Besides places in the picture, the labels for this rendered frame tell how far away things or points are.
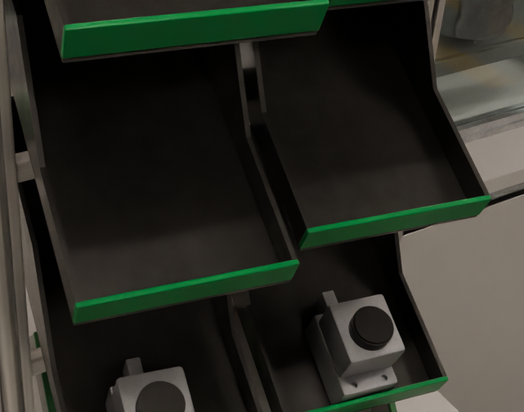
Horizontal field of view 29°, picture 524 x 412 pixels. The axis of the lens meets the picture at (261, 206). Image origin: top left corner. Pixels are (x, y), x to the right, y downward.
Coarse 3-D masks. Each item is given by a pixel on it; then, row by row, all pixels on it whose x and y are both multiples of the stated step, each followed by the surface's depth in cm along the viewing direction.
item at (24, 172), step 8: (24, 152) 62; (16, 160) 61; (24, 160) 61; (16, 168) 61; (24, 168) 62; (32, 168) 62; (24, 176) 62; (32, 176) 62; (232, 304) 78; (32, 352) 71; (40, 352) 71; (32, 360) 70; (40, 360) 70; (32, 368) 70; (40, 368) 71
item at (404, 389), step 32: (288, 224) 81; (320, 256) 81; (352, 256) 81; (384, 256) 81; (288, 288) 78; (320, 288) 79; (352, 288) 80; (384, 288) 80; (256, 320) 76; (288, 320) 77; (416, 320) 77; (256, 352) 74; (288, 352) 76; (416, 352) 78; (288, 384) 74; (320, 384) 75; (416, 384) 74
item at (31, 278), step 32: (32, 192) 76; (32, 224) 67; (32, 256) 67; (32, 288) 70; (64, 320) 72; (128, 320) 73; (160, 320) 73; (192, 320) 74; (224, 320) 73; (64, 352) 70; (96, 352) 71; (128, 352) 72; (160, 352) 72; (192, 352) 73; (224, 352) 73; (64, 384) 69; (96, 384) 70; (192, 384) 71; (224, 384) 72
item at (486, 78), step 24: (456, 0) 156; (456, 24) 159; (456, 48) 162; (480, 48) 165; (504, 48) 168; (456, 72) 165; (480, 72) 168; (504, 72) 172; (456, 96) 168; (480, 96) 172; (504, 96) 175; (456, 120) 171
